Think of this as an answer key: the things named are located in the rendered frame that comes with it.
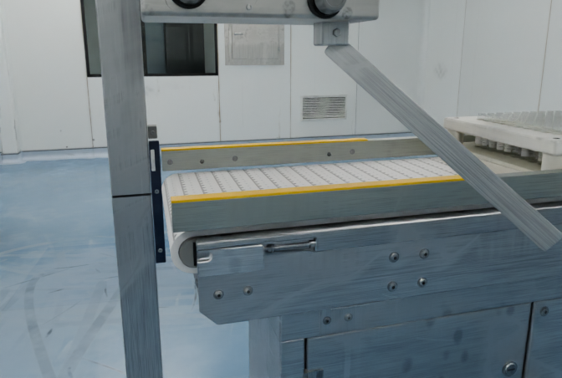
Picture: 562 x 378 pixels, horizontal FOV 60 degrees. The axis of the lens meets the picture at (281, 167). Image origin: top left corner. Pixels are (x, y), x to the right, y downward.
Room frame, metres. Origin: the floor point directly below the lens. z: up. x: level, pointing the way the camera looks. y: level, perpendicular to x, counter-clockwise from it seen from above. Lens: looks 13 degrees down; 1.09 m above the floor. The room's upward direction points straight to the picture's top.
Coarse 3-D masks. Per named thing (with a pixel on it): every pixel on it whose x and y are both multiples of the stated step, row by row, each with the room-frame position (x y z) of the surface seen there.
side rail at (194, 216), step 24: (312, 192) 0.50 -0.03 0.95; (336, 192) 0.51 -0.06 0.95; (360, 192) 0.51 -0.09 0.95; (384, 192) 0.52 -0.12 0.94; (408, 192) 0.53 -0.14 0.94; (432, 192) 0.54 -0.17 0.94; (456, 192) 0.55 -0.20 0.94; (528, 192) 0.57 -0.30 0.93; (552, 192) 0.58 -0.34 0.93; (192, 216) 0.46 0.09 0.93; (216, 216) 0.47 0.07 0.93; (240, 216) 0.48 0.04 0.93; (264, 216) 0.48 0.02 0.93; (288, 216) 0.49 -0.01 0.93; (312, 216) 0.50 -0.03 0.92; (336, 216) 0.51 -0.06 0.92
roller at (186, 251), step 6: (186, 240) 0.48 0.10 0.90; (192, 240) 0.48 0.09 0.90; (180, 246) 0.48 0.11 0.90; (186, 246) 0.47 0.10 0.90; (192, 246) 0.48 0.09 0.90; (180, 252) 0.47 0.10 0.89; (186, 252) 0.47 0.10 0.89; (192, 252) 0.48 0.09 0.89; (180, 258) 0.48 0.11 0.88; (186, 258) 0.47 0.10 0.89; (192, 258) 0.48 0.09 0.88; (186, 264) 0.47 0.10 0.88; (192, 264) 0.48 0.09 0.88
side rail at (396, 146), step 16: (304, 144) 0.78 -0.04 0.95; (320, 144) 0.79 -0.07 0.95; (336, 144) 0.80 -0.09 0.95; (352, 144) 0.80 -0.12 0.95; (368, 144) 0.81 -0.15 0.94; (384, 144) 0.82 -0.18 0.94; (400, 144) 0.83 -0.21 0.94; (416, 144) 0.84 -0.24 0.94; (176, 160) 0.73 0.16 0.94; (192, 160) 0.73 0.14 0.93; (208, 160) 0.74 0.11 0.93; (224, 160) 0.75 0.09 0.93; (240, 160) 0.75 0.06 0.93; (256, 160) 0.76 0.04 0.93; (272, 160) 0.77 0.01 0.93; (288, 160) 0.77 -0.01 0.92; (304, 160) 0.78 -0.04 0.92; (320, 160) 0.79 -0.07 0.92; (336, 160) 0.80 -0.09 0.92
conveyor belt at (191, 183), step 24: (264, 168) 0.76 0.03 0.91; (288, 168) 0.76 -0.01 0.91; (312, 168) 0.76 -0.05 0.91; (336, 168) 0.76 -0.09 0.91; (360, 168) 0.76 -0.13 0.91; (384, 168) 0.76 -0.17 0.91; (408, 168) 0.76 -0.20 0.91; (432, 168) 0.76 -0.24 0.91; (168, 192) 0.64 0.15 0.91; (192, 192) 0.62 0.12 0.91; (216, 192) 0.62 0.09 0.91; (168, 216) 0.56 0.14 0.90; (360, 216) 0.53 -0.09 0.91; (384, 216) 0.54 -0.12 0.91
